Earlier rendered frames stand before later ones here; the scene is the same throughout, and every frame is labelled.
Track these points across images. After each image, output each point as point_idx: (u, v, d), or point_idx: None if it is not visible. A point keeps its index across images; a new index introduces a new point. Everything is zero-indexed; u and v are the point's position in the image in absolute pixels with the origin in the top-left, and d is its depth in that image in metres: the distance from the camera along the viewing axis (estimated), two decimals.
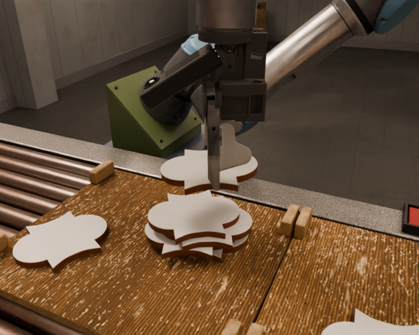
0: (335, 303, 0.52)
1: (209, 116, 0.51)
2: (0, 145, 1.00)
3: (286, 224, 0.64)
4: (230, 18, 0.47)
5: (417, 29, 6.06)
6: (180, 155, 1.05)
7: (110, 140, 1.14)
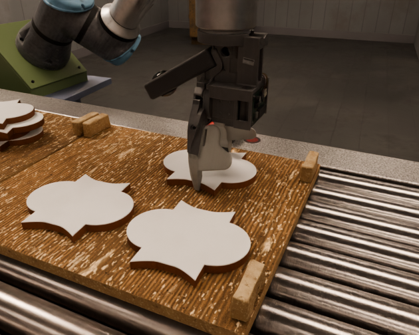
0: (77, 174, 0.60)
1: (191, 114, 0.51)
2: None
3: (75, 124, 0.71)
4: (214, 19, 0.46)
5: (391, 20, 6.13)
6: (54, 96, 1.13)
7: None
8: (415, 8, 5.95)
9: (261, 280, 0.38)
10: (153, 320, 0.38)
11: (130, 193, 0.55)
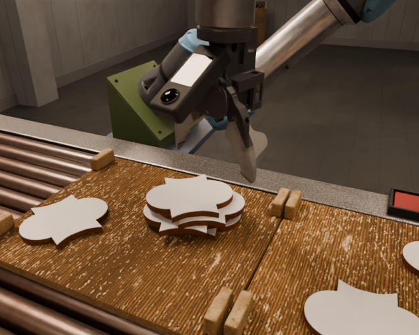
0: (320, 275, 0.56)
1: (239, 110, 0.52)
2: (4, 135, 1.03)
3: (277, 206, 0.68)
4: (249, 16, 0.49)
5: (415, 28, 6.10)
6: None
7: (110, 132, 1.18)
8: None
9: None
10: None
11: (400, 306, 0.51)
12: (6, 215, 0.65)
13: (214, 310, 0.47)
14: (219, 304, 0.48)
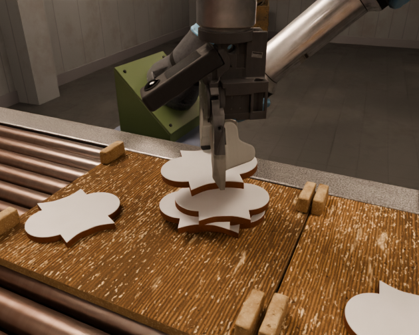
0: (358, 276, 0.51)
1: (214, 115, 0.51)
2: (7, 128, 0.98)
3: (303, 201, 0.63)
4: (234, 18, 0.47)
5: None
6: (189, 140, 1.04)
7: (118, 126, 1.13)
8: None
9: None
10: None
11: None
12: (11, 211, 0.59)
13: (246, 316, 0.42)
14: (252, 308, 0.43)
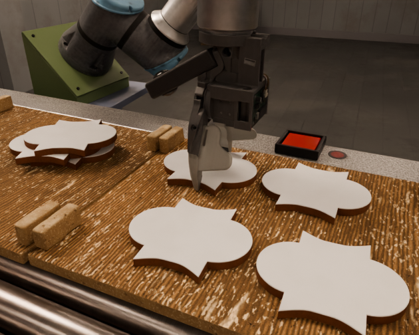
0: (169, 197, 0.54)
1: (191, 114, 0.51)
2: None
3: (150, 139, 0.65)
4: (216, 20, 0.46)
5: (402, 20, 6.07)
6: (99, 104, 1.07)
7: None
8: None
9: None
10: None
11: (237, 221, 0.49)
12: None
13: (27, 219, 0.45)
14: (37, 213, 0.46)
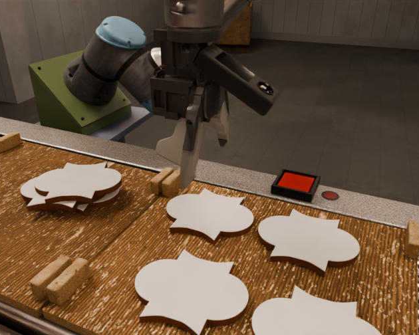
0: (171, 246, 0.58)
1: (225, 88, 0.59)
2: None
3: (153, 183, 0.69)
4: None
5: (401, 26, 6.11)
6: (102, 133, 1.11)
7: None
8: None
9: None
10: None
11: (235, 273, 0.53)
12: None
13: (41, 275, 0.49)
14: (50, 269, 0.50)
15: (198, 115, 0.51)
